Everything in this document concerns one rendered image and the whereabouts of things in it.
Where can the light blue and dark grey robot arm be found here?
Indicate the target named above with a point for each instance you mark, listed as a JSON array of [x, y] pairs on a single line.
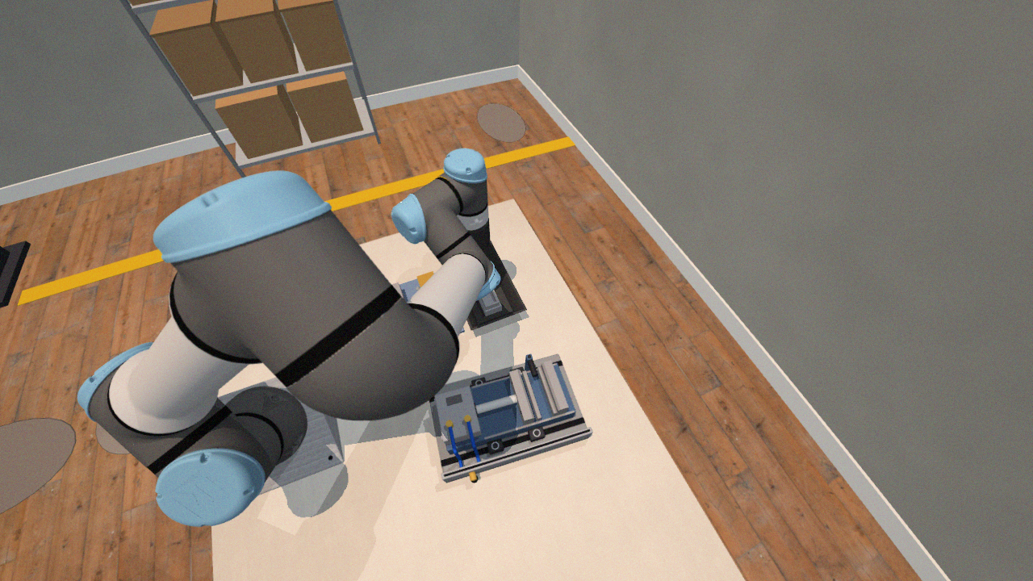
[[263, 264]]

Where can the grey metal bar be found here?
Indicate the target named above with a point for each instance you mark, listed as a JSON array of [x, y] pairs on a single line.
[[547, 391]]

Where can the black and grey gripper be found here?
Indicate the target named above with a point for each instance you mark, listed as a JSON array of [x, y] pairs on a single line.
[[478, 227]]

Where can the grey flat bar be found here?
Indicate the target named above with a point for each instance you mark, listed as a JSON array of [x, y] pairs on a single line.
[[531, 396]]

